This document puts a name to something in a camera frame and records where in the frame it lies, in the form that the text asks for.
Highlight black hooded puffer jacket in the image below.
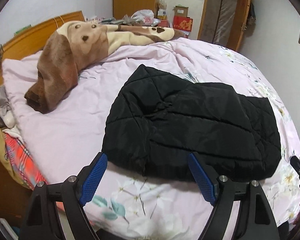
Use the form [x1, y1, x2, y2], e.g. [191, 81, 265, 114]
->
[102, 65, 281, 182]

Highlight pink floral duvet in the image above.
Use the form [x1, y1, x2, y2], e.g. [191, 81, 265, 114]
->
[2, 38, 300, 239]

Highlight red plaid cloth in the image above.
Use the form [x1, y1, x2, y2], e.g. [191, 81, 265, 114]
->
[4, 133, 47, 190]

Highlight brown dog print blanket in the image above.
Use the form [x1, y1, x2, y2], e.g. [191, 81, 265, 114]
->
[25, 21, 184, 114]

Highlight hanging dark bags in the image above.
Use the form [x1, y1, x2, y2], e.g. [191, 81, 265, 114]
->
[245, 2, 256, 36]

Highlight wooden headboard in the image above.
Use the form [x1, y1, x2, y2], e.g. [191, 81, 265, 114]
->
[0, 10, 86, 98]

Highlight red gift box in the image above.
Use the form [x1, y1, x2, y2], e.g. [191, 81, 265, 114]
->
[173, 16, 193, 32]

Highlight pink storage bin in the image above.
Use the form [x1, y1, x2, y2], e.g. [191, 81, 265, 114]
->
[157, 20, 170, 28]

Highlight brown cardboard box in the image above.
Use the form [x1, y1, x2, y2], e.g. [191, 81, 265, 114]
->
[173, 5, 189, 17]

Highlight white plastic bag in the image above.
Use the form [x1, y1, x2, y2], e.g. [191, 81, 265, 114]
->
[131, 9, 154, 24]

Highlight wooden door with frame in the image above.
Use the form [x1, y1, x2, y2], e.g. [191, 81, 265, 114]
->
[197, 0, 251, 51]

